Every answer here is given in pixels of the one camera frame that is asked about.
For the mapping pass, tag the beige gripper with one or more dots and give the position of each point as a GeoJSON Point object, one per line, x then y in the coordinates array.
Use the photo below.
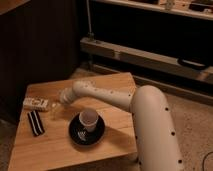
{"type": "Point", "coordinates": [57, 110]}

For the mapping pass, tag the white labelled bottle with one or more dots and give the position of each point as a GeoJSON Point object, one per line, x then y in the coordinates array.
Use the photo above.
{"type": "Point", "coordinates": [39, 104]}

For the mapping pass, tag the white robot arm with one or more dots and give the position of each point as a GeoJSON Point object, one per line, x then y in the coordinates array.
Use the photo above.
{"type": "Point", "coordinates": [157, 144]}

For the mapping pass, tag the metal pole stand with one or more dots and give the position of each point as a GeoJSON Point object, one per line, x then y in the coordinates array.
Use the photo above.
{"type": "Point", "coordinates": [90, 32]}

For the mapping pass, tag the black white striped case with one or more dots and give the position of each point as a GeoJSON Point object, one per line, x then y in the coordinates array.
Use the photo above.
{"type": "Point", "coordinates": [35, 123]}

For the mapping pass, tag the black round plate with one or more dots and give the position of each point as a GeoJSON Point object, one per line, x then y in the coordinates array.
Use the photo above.
{"type": "Point", "coordinates": [79, 135]}

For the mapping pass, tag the white paper cup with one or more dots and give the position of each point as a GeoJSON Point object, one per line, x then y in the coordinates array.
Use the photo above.
{"type": "Point", "coordinates": [89, 118]}

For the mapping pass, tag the wooden low table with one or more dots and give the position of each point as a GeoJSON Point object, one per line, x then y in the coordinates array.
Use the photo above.
{"type": "Point", "coordinates": [55, 149]}

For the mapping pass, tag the wooden bench shelf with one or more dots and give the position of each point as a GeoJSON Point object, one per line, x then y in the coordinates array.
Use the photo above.
{"type": "Point", "coordinates": [145, 59]}

